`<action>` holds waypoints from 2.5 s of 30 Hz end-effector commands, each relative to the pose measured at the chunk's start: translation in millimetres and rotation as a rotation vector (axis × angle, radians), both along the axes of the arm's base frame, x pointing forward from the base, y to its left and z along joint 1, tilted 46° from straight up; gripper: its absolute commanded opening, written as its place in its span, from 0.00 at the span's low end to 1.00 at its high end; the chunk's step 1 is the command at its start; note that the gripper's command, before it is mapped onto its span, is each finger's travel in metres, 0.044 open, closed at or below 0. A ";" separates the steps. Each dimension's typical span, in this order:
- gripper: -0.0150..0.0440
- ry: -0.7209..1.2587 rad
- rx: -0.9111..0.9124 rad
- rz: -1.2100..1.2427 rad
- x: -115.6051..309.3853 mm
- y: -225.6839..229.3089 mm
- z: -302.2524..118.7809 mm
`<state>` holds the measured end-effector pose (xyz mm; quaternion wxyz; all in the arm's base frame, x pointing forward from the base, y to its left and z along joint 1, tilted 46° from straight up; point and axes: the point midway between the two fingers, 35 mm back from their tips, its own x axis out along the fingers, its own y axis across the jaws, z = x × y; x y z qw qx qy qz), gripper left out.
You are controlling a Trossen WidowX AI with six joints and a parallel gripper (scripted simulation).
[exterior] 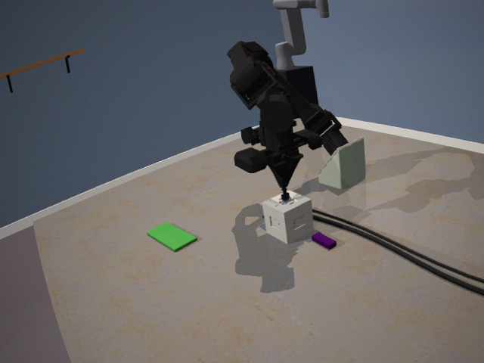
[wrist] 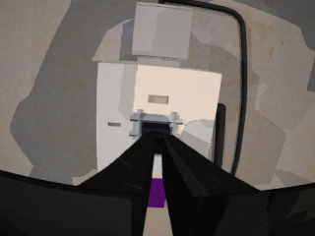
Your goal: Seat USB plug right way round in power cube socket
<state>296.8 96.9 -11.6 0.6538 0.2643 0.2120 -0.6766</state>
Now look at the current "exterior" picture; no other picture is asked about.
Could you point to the flat green rectangular slab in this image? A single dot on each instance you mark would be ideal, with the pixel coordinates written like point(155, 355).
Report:
point(172, 237)

